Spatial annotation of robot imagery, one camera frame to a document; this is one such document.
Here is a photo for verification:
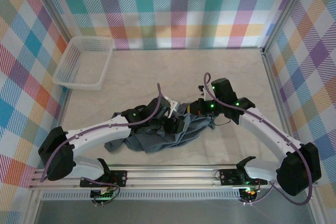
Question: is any white plastic mesh basket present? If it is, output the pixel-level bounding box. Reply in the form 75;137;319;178
51;36;116;91

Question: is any aluminium side rail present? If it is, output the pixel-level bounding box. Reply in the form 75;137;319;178
261;50;300;164

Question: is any slotted grey cable duct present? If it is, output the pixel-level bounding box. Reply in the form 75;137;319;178
41;191;241;201

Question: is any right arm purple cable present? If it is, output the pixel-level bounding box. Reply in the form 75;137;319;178
203;72;313;206

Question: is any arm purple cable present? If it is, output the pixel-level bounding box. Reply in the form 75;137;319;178
39;82;164;204
203;72;313;206

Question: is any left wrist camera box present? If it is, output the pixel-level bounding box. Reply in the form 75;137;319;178
163;98;181;118

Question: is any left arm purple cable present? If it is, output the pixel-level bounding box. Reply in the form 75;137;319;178
39;82;164;204

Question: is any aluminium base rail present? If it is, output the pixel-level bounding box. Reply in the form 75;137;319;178
28;165;320;190

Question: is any grey-blue t-shirt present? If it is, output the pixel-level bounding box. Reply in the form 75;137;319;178
104;102;218;154

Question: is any left aluminium frame post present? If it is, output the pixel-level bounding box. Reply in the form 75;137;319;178
26;0;75;41

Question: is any aluminium frame post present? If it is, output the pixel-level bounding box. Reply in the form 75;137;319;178
26;0;75;41
261;0;316;51

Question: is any right aluminium frame post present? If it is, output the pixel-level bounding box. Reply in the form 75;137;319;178
261;0;316;51

